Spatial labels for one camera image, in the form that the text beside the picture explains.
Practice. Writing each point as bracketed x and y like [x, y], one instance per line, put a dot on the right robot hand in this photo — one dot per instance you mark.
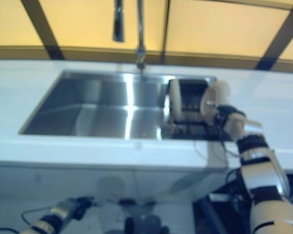
[228, 112]

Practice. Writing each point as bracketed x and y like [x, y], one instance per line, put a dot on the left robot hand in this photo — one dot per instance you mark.
[84, 206]

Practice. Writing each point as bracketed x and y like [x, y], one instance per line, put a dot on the cream round plate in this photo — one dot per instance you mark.
[210, 93]
[175, 97]

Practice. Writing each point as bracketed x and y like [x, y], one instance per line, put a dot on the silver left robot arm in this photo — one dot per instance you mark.
[56, 214]

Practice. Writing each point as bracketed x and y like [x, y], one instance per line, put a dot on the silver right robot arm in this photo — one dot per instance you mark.
[258, 175]

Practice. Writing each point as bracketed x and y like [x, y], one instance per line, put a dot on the black built-in dishwasher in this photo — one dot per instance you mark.
[215, 209]

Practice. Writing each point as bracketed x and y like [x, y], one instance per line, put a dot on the black dish drying rack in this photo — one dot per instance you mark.
[190, 102]

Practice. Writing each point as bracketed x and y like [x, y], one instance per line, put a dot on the grey robot waist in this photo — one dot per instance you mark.
[144, 221]

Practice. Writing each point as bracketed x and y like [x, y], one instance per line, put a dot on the stainless steel sink basin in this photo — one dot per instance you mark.
[88, 104]

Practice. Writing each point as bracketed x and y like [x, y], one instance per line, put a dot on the chrome gooseneck kitchen faucet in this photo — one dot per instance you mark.
[140, 31]

